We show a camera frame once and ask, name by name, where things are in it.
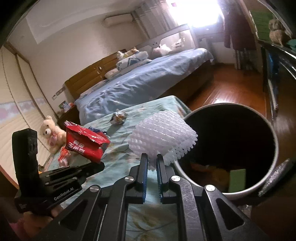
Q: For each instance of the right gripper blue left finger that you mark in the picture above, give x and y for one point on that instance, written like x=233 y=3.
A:
x=142 y=176

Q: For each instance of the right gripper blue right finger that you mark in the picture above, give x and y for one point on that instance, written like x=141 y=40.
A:
x=163 y=176

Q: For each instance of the white foam fruit net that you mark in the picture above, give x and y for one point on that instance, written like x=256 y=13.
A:
x=164 y=133

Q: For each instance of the orange foam fruit net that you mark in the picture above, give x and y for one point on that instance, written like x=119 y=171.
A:
x=204 y=175

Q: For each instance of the red snack bag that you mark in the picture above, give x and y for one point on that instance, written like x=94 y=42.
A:
x=85 y=142

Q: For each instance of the silver snack wrapper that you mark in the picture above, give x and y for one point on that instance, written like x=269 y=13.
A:
x=118 y=117

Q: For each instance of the green juice carton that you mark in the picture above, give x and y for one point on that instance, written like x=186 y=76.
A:
x=237 y=179

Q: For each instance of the red white plastic bag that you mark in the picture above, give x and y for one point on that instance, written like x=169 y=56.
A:
x=63 y=159

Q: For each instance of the blue plastic wrapper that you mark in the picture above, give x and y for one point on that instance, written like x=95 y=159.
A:
x=98 y=131

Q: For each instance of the white round trash bin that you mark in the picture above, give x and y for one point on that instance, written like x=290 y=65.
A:
x=230 y=137

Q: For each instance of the person's left hand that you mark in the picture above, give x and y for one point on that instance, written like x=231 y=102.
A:
x=33 y=224

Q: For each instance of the cream teddy bear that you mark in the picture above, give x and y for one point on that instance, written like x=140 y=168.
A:
x=55 y=136

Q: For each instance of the dark wooden nightstand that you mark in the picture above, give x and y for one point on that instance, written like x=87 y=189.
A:
x=71 y=115

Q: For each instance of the large blue bed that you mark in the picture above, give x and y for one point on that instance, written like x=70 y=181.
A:
x=142 y=84

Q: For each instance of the white pillow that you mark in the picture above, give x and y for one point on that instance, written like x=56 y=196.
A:
x=112 y=73

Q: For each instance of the wooden headboard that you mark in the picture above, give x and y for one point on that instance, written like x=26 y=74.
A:
x=90 y=76

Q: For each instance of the folded blue white quilt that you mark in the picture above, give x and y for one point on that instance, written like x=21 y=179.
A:
x=138 y=57

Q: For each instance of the plush dog toy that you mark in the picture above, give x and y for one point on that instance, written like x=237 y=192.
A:
x=120 y=55

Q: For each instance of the white radiator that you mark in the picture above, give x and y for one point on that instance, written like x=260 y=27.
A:
x=246 y=59

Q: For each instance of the grey curtain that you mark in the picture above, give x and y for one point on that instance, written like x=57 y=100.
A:
x=154 y=18

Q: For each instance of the black tv cabinet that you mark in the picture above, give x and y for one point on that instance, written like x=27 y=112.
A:
x=276 y=60

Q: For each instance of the dark red hanging coat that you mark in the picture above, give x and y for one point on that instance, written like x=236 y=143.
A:
x=237 y=32

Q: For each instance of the brown plush toy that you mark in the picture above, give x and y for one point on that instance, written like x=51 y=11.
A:
x=277 y=32

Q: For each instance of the green stacked boxes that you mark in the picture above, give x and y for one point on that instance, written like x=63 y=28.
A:
x=261 y=20

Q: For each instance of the grey crib guard rail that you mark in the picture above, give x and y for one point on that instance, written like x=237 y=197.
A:
x=176 y=40

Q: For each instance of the wall air conditioner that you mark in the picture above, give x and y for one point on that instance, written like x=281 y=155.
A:
x=118 y=19

